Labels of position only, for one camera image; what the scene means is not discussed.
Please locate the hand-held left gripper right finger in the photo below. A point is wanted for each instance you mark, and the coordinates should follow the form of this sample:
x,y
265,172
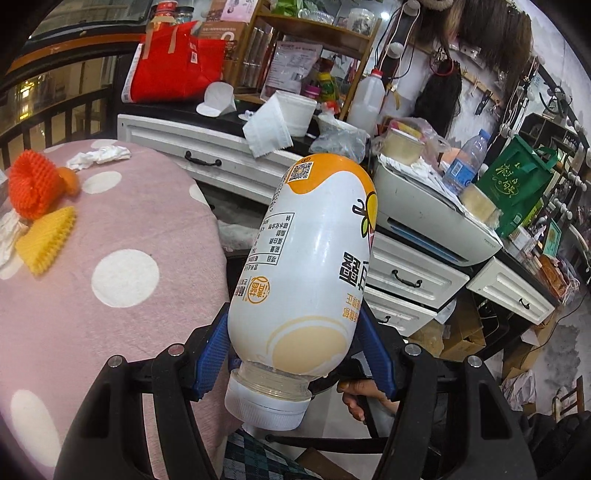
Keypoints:
x,y
376,353

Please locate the wide white drawer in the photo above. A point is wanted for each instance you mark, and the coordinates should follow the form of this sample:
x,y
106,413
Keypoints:
x,y
184,143

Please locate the person's right hand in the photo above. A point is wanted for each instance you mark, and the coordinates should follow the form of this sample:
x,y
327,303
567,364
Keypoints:
x,y
364,398

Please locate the translucent plastic food container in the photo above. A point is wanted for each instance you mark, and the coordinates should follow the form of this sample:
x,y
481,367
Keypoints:
x,y
480,204

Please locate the brown wig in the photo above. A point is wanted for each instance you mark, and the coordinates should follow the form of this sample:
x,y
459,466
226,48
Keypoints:
x,y
494,32

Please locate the wooden shelf rack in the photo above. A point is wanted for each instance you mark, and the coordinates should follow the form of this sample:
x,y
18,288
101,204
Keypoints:
x,y
323,32

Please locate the pink carton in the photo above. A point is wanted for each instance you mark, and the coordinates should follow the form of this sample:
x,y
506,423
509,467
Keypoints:
x,y
238,9

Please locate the orange tangerine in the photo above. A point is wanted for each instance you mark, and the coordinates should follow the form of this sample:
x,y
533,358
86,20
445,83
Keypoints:
x,y
71,181

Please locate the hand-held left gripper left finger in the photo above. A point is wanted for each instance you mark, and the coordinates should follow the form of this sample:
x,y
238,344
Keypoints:
x,y
205,364

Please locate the yellow foam fruit net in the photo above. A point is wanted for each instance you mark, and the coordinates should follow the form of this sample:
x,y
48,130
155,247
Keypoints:
x,y
46,240

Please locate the dark lidded jar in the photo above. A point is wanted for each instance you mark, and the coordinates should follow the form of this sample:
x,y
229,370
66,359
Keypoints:
x,y
184,14

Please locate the pink lidded jar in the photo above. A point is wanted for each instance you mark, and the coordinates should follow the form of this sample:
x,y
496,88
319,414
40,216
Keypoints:
x,y
310,91

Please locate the green packet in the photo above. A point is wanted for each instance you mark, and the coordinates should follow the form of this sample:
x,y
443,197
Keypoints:
x,y
288,5

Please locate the checkered dark cloth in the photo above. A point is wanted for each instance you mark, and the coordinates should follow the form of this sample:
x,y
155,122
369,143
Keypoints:
x,y
258,459

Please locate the cardboard box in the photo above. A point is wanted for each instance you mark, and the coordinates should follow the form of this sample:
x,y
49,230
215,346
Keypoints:
x,y
466,330

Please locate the white plastic tub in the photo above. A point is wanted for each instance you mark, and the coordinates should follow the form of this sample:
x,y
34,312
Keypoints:
x,y
300,113

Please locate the bagged food container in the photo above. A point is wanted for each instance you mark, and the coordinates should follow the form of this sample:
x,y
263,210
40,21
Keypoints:
x,y
406,143

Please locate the black railing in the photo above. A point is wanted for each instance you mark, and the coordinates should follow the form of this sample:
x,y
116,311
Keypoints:
x,y
55,99

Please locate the flat white tissue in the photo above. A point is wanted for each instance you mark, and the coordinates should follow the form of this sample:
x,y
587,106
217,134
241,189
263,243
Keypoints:
x,y
8,237

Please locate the white and orange drink bottle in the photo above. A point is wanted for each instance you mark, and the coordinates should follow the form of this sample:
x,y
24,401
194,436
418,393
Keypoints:
x,y
300,258

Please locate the small white drawer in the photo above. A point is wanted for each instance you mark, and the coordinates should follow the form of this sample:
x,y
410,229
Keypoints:
x,y
508,288

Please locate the low white drawer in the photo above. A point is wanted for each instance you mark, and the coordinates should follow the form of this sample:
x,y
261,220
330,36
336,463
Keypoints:
x,y
401,314

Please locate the orange snack packet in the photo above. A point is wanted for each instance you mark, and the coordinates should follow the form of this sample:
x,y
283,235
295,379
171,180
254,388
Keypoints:
x,y
551,277

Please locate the green tote bag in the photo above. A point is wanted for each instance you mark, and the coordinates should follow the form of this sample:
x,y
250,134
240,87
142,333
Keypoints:
x,y
512,184

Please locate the red shopping bag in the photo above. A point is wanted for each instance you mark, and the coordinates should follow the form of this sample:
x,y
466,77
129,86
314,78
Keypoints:
x,y
175,64

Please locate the orange foam fruit net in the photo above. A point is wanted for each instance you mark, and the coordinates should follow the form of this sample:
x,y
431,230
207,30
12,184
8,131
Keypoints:
x,y
32,184

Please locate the white paper cone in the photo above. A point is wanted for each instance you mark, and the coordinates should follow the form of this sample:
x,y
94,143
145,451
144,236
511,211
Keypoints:
x,y
216,98

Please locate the clear glass jar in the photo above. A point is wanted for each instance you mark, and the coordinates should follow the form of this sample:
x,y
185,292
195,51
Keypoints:
x,y
360,22

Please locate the translucent jug with red cap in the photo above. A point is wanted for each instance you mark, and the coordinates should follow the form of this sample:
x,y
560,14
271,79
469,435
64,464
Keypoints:
x,y
367,106

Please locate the crumpled white tissue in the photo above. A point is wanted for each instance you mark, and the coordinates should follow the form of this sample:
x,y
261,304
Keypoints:
x,y
99,155

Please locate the clear plastic bag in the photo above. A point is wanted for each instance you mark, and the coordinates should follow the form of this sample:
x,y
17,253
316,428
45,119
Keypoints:
x,y
339,141

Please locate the black wig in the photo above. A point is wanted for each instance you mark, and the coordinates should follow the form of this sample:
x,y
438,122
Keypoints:
x,y
438,97

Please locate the pink polka-dot tablecloth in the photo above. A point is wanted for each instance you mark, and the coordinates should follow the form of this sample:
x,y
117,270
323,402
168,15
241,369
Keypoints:
x,y
115,332

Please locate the glass bowl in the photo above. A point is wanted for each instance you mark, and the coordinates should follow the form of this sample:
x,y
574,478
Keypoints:
x,y
316,17

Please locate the clear labelled food packet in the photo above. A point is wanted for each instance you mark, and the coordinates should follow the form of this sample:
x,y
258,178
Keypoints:
x,y
291,67

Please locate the brown carton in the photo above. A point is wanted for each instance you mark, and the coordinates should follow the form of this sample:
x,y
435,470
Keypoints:
x,y
219,33

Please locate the white embossed wipe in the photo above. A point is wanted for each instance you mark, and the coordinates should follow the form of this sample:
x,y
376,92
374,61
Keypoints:
x,y
265,129

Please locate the white printer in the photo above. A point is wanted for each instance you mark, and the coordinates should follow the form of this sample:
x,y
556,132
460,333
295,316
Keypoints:
x,y
415,203

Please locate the clear water bottle blue label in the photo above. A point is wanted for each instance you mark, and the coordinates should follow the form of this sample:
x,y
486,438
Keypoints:
x,y
466,161

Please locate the medium white drawer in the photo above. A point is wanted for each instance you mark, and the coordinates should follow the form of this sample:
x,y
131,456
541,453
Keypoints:
x,y
415,267

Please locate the red can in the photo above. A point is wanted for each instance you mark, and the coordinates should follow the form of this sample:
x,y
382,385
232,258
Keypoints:
x,y
165,10

